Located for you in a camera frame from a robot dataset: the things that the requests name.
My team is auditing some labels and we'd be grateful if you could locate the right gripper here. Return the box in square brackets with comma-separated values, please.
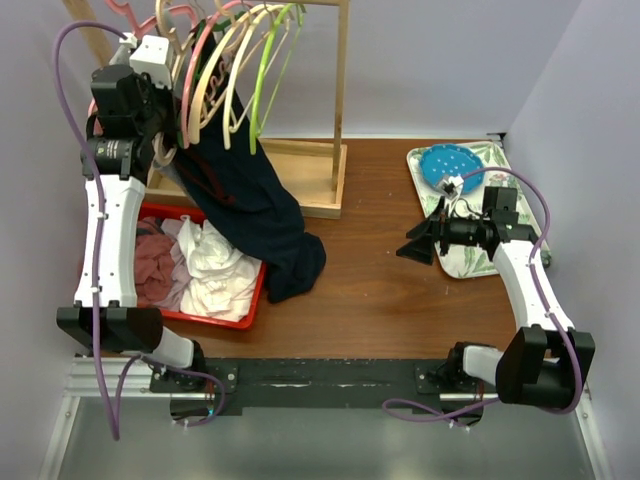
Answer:
[397, 198, 488, 266]

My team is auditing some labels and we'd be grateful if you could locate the beige plastic hanger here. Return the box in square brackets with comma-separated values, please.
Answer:
[153, 1, 200, 146]

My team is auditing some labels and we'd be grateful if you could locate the navy tank top red trim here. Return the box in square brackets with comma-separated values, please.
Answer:
[169, 64, 327, 305]

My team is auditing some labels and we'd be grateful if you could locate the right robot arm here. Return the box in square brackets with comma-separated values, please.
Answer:
[396, 187, 595, 413]

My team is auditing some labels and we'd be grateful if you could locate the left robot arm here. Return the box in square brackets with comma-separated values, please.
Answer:
[56, 65, 207, 392]

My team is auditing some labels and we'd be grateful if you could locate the cream plastic hanger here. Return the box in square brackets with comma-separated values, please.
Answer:
[187, 3, 266, 146]

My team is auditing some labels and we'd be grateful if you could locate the grey tank top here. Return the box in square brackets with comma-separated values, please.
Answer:
[151, 144, 180, 184]

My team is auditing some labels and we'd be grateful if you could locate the pink plastic hanger with top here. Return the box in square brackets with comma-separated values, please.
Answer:
[106, 1, 198, 143]

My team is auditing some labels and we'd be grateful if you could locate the cream white hanger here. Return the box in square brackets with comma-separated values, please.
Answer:
[222, 4, 285, 150]

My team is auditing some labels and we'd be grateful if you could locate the dark green hanger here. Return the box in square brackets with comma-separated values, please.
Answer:
[192, 13, 234, 58]

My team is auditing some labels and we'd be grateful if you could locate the lime green hanger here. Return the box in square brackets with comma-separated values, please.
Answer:
[249, 3, 306, 155]

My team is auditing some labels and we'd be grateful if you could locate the floral serving tray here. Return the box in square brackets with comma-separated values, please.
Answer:
[406, 141, 542, 279]

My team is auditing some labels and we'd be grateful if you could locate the blue dotted plate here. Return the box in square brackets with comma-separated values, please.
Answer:
[418, 144, 484, 189]

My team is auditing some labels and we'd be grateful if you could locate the red plastic bin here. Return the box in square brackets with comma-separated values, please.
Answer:
[74, 200, 269, 331]

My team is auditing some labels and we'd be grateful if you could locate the wooden clothes rack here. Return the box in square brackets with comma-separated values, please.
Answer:
[62, 1, 350, 219]

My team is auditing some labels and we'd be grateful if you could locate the dusty red garment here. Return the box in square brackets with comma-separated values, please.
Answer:
[134, 217, 191, 312]

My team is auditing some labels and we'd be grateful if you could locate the white crumpled garment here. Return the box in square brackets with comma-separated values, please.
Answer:
[156, 215, 262, 323]

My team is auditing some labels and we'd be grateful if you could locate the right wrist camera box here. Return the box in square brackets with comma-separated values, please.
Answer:
[437, 175, 464, 199]

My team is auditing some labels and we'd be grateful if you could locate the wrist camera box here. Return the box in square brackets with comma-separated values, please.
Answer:
[119, 32, 174, 89]
[437, 175, 464, 199]

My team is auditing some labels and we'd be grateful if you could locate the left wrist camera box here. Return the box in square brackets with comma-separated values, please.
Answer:
[119, 32, 174, 89]

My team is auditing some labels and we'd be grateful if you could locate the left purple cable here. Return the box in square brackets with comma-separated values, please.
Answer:
[52, 20, 229, 442]

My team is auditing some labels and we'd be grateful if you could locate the purple cable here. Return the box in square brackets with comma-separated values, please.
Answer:
[382, 167, 584, 426]
[52, 20, 229, 442]

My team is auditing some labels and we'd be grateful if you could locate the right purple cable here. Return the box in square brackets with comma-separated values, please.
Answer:
[382, 167, 584, 426]

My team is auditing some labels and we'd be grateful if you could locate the black mounting base plate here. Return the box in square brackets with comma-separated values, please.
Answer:
[150, 358, 497, 419]

